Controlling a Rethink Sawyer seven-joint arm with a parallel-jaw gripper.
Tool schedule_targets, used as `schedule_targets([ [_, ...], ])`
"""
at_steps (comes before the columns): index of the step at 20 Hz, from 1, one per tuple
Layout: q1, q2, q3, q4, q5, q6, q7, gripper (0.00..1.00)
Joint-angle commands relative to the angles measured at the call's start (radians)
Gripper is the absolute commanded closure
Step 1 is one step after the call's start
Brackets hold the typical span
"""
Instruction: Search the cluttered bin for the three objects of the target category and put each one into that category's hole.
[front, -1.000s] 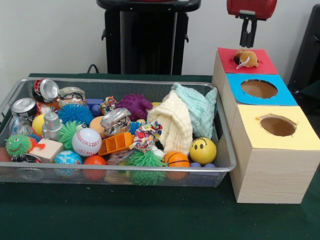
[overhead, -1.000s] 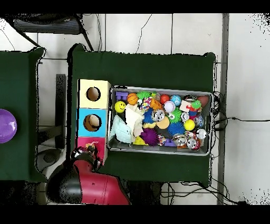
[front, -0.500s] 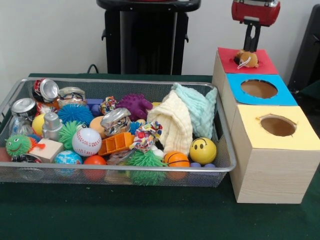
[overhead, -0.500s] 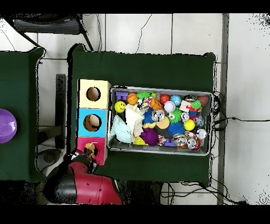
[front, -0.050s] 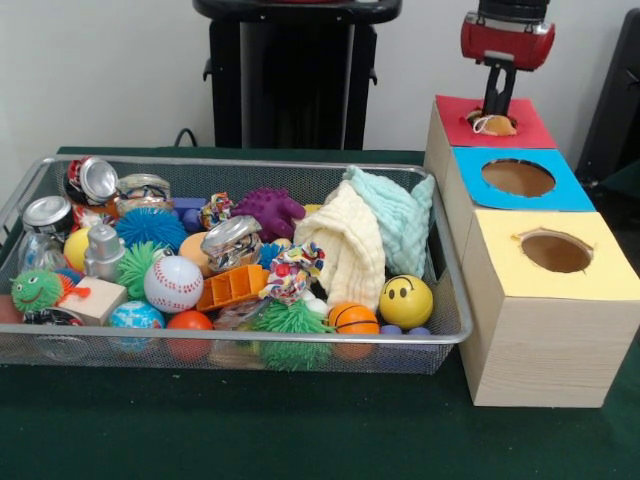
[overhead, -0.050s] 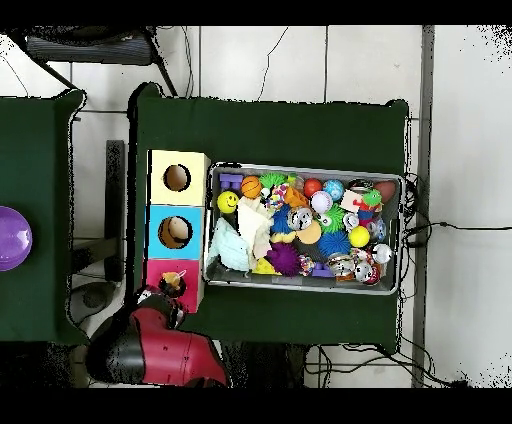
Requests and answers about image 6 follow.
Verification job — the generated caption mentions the cream cloth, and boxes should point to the cream cloth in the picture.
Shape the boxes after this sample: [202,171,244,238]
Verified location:
[235,195,276,259]

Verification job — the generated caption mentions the light blue cloth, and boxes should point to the light blue cloth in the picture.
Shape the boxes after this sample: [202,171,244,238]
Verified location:
[206,217,253,272]

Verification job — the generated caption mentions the brown teddy bear plush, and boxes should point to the brown teddy bear plush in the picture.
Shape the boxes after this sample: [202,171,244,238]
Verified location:
[159,269,188,292]

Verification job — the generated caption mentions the shallow clear mesh bin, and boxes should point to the shallow clear mesh bin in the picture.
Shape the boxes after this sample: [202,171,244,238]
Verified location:
[203,161,406,296]

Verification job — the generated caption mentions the wooden box with three holes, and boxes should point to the wooden box with three holes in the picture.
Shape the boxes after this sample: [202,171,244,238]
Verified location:
[140,149,212,314]

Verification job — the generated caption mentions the small orange basketball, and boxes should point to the small orange basketball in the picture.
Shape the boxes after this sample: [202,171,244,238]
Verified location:
[240,175,264,200]

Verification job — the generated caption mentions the yellow smiley ball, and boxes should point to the yellow smiley ball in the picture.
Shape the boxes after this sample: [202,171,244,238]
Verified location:
[216,190,240,214]

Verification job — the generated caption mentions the crushed silver can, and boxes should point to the crushed silver can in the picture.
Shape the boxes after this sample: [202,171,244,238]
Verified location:
[287,206,314,232]

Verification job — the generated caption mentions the purple spiky toy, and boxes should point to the purple spiky toy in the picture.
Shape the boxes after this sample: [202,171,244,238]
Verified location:
[265,242,303,278]

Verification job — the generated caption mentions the white baseball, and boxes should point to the white baseball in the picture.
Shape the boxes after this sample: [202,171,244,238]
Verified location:
[310,190,334,215]

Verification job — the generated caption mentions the blue globe ball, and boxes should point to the blue globe ball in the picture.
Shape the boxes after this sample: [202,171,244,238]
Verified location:
[322,179,345,202]

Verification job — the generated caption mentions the dark green table cloth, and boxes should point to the dark green table cloth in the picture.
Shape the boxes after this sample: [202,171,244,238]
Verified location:
[0,88,91,346]
[125,81,410,353]

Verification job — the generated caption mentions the blue spiky ball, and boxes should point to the blue spiky ball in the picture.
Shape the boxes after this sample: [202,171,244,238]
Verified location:
[318,230,352,258]

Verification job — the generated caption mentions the grey stand foot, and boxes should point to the grey stand foot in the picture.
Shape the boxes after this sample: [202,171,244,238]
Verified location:
[67,280,118,325]

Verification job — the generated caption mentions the black chair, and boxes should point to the black chair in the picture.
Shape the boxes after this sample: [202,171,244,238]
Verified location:
[7,25,179,97]

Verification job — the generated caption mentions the purple bowl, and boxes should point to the purple bowl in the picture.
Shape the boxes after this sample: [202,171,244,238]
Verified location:
[0,205,33,272]

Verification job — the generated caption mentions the black cable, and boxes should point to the black cable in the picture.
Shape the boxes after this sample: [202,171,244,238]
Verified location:
[403,221,512,247]

